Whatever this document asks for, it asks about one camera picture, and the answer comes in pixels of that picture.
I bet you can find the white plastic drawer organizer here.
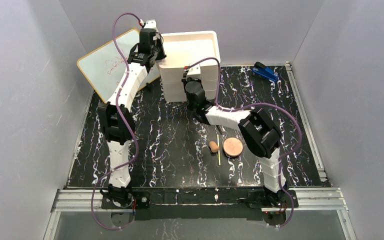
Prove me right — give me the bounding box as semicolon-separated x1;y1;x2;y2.
158;30;221;103

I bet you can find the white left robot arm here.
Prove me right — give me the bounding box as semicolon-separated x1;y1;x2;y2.
98;28;166;205

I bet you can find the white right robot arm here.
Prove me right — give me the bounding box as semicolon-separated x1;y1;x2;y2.
181;73;287;202

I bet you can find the dark double-ended makeup stick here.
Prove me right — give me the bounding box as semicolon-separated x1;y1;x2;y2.
216;125;224;135

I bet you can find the beige makeup sponge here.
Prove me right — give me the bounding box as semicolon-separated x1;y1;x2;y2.
208;141;218;154

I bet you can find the thin wooden stick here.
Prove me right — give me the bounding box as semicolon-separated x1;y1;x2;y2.
216;134;221;167

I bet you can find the yellow framed whiteboard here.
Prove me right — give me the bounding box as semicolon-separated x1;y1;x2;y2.
77;28;160;103

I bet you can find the blue black stapler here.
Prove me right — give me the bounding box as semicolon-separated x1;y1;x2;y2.
251;61;279;83

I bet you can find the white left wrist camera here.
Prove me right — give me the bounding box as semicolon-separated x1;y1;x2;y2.
143;19;159;34

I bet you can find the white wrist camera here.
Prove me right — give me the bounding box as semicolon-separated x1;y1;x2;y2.
143;19;159;34
186;64;202;81

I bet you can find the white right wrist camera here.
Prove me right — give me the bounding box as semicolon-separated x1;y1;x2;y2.
186;64;202;81

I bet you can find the aluminium frame rail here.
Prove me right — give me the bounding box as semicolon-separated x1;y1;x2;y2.
51;187;349;212

